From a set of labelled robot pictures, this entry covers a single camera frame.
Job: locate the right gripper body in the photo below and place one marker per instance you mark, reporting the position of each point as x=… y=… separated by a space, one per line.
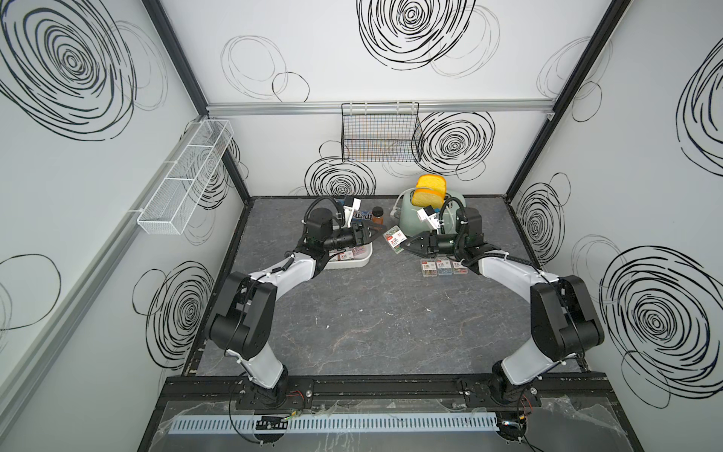
x=442 y=245

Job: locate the yellow toast slice back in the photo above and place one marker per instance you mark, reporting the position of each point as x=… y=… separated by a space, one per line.
x=432 y=182

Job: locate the orange spice bottle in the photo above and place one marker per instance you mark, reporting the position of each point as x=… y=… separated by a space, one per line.
x=378 y=215

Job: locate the white slotted cable duct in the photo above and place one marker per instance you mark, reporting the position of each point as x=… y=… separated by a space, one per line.
x=248 y=424

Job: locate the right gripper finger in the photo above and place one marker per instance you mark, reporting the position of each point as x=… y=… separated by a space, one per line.
x=419 y=248
x=422 y=239

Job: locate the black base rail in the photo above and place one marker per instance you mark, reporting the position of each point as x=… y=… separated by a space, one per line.
x=310 y=392

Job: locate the yellow toast slice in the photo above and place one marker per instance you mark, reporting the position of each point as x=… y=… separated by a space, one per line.
x=425 y=197
x=432 y=182

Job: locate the yellow toast slice front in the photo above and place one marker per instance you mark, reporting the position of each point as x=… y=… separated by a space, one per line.
x=425 y=197

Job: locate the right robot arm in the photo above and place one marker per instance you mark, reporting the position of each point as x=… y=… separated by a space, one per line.
x=563 y=321

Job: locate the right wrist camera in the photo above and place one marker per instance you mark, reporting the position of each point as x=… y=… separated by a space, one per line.
x=430 y=217

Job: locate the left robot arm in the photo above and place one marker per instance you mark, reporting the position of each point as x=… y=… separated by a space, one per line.
x=241 y=320

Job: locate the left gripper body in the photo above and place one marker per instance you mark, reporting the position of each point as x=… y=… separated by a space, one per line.
x=356 y=243

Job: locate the aluminium wall rail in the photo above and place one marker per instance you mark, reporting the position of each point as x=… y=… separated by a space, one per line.
x=379 y=107

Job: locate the white storage box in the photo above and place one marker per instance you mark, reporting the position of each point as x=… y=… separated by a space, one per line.
x=350 y=258

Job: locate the black wire basket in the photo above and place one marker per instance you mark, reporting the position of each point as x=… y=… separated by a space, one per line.
x=381 y=137

